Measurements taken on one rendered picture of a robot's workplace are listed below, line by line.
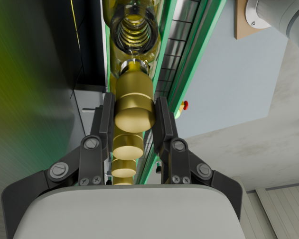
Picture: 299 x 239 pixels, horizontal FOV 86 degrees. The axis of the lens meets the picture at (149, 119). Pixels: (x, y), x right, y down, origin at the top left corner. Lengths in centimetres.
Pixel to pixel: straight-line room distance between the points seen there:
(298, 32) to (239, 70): 39
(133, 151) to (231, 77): 83
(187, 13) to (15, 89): 32
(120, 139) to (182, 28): 30
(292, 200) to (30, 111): 762
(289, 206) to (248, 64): 688
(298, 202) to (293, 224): 71
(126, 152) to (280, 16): 60
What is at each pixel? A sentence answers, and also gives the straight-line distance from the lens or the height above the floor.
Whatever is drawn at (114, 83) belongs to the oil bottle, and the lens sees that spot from 21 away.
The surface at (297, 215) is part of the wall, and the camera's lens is 759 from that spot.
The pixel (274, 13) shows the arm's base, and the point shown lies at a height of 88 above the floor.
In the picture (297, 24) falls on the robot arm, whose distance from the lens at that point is 61.
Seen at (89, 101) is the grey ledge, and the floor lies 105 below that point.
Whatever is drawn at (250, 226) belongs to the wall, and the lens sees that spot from 514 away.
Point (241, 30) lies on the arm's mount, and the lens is 80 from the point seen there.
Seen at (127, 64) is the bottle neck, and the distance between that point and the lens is 17.
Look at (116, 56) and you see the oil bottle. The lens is 18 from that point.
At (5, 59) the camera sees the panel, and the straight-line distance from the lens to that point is 21.
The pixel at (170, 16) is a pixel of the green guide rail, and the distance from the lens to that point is 30.
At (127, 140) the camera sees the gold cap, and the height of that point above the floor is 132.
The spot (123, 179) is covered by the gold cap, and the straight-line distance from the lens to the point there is 27.
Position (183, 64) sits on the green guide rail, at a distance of 41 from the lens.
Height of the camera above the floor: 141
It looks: 39 degrees down
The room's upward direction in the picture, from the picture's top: 175 degrees clockwise
